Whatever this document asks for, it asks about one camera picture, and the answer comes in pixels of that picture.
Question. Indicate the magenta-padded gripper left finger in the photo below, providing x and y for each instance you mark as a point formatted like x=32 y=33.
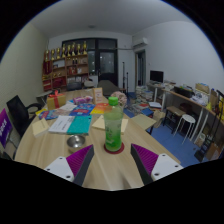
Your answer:
x=77 y=161

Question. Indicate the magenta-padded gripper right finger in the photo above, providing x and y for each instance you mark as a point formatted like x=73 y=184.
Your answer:
x=146 y=159

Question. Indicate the green drink bottle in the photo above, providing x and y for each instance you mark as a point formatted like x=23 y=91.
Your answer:
x=113 y=130

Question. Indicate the small steel cup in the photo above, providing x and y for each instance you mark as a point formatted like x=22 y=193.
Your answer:
x=76 y=142

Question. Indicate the flat round red coaster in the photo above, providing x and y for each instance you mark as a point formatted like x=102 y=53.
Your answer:
x=113 y=152

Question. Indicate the teal book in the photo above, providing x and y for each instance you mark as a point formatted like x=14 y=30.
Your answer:
x=80 y=125

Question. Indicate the light wooden stool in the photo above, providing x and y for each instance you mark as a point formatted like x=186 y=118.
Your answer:
x=143 y=121

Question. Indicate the white booklet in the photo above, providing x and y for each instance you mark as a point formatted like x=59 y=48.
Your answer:
x=60 y=124

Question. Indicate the pale yellow notebook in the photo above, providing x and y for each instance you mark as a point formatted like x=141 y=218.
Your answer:
x=98 y=124
x=40 y=127

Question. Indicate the blue colourful book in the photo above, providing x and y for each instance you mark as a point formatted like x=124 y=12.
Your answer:
x=82 y=109

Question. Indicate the white round stool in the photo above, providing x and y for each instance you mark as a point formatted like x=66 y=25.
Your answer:
x=188 y=118

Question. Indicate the orange book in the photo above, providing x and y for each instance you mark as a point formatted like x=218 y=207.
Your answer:
x=101 y=108

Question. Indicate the pink box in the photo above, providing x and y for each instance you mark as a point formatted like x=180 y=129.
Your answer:
x=82 y=99

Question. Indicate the yellow gift box red ribbon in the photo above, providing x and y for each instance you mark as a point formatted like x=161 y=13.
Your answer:
x=56 y=101

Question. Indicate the pink wrapped bouquet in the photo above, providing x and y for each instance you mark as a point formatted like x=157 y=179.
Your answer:
x=120 y=97

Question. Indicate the small tan standing card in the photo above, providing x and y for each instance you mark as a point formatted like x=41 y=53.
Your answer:
x=97 y=95

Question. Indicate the long wooden side desk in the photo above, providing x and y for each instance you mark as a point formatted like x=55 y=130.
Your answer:
x=186 y=100

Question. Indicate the black office chair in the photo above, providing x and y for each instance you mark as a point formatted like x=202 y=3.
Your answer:
x=20 y=111

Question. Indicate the purple sign board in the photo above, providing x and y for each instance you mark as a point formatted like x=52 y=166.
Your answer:
x=5 y=128

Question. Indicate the black computer monitor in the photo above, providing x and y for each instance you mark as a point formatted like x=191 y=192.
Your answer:
x=156 y=76

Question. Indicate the wooden trophy shelf unit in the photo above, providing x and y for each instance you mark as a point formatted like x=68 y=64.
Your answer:
x=65 y=70

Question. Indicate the black framed glass door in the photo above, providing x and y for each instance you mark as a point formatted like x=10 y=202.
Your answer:
x=106 y=61

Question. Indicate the white air conditioner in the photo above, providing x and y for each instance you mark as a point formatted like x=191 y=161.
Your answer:
x=140 y=42

